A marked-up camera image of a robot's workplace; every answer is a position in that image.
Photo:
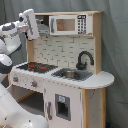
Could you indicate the right red stove knob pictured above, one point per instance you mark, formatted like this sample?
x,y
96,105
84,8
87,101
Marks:
x,y
34,84

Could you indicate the grey range hood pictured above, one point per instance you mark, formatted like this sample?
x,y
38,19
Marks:
x,y
42,28

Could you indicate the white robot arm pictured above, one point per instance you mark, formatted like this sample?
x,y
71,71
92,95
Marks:
x,y
11,113

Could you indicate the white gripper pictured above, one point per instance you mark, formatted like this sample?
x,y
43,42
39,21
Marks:
x,y
27,19

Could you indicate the white cupboard door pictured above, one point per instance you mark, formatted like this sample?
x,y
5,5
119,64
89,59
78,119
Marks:
x,y
64,106

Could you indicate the white toy microwave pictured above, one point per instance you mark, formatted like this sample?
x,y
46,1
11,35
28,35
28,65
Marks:
x,y
70,24

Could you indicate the grey toy sink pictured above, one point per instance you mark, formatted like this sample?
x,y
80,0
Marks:
x,y
72,74

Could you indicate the red stove knob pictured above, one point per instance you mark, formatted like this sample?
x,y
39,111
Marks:
x,y
34,84
15,79

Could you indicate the wooden toy kitchen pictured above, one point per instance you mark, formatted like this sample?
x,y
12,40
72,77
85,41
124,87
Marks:
x,y
63,51

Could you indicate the left red stove knob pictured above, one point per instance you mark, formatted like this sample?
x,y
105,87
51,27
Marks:
x,y
15,79

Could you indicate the black toy stovetop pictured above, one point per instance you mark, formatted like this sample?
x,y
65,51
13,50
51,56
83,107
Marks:
x,y
37,67

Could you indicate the black toy faucet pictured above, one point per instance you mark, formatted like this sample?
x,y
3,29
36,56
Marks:
x,y
82,66

